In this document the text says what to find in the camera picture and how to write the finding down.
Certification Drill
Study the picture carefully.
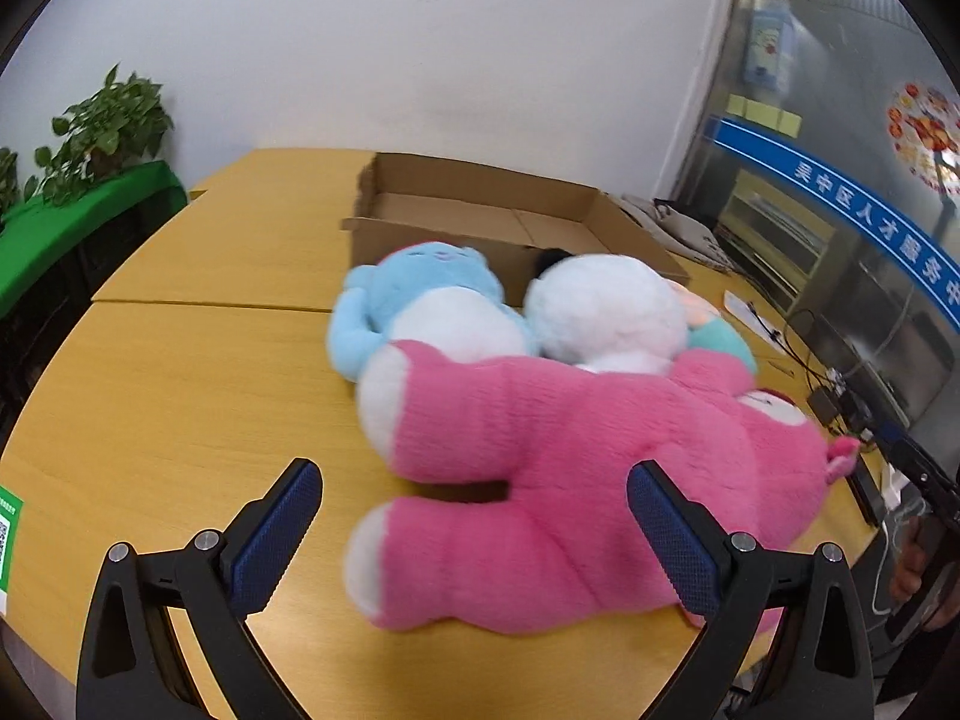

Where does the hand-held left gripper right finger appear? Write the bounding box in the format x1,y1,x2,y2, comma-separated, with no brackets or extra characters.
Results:
627,461,878,720

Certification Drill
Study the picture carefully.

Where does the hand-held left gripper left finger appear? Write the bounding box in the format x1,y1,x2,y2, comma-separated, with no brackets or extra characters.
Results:
75,457,325,720

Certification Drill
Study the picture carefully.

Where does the pink plush bear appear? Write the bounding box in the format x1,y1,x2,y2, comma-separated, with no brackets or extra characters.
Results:
343,339,862,635

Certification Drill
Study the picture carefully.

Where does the pink pig plush teal shirt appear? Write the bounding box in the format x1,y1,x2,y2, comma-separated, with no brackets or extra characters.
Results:
667,281,760,377

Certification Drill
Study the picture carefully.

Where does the white plush panda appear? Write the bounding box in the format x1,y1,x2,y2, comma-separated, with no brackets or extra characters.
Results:
523,247,691,376

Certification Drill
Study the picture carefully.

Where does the light blue plush toy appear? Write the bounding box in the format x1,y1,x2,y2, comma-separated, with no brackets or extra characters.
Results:
328,240,537,383

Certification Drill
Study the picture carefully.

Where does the cardboard box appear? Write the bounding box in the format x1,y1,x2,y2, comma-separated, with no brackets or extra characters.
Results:
341,152,691,308

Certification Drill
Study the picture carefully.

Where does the person's right hand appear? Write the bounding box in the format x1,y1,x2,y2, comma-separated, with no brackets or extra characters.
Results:
892,517,950,632

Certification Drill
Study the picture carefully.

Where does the black flat device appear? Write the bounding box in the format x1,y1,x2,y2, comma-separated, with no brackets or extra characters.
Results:
847,457,884,527

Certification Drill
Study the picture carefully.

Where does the black power adapter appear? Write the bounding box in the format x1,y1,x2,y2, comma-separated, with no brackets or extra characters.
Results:
808,386,850,430

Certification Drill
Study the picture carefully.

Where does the white paper envelope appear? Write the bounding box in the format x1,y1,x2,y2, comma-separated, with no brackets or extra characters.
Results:
722,289,800,380

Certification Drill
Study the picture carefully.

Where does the green table sticker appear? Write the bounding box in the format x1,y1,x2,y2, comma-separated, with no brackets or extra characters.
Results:
0,484,27,616

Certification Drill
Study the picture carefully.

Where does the blue door sign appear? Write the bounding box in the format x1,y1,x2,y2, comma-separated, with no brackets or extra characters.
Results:
712,116,960,331

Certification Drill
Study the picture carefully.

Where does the grey cloth bag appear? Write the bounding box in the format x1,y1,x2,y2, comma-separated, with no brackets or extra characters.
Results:
619,193,740,272

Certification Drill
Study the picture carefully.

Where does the round red door sticker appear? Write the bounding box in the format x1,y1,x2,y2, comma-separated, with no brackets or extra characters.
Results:
887,82,960,196

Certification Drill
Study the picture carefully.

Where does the small green potted plant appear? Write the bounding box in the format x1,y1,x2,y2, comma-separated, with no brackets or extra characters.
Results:
0,148,20,220

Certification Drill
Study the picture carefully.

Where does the blue door poster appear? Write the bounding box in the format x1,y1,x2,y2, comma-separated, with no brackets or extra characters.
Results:
742,4,796,87

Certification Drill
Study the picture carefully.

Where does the long black cable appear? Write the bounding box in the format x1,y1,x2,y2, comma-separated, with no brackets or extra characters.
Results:
784,307,867,398

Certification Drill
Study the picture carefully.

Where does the short black cable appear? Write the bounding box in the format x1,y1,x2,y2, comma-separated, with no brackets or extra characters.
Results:
746,304,792,353

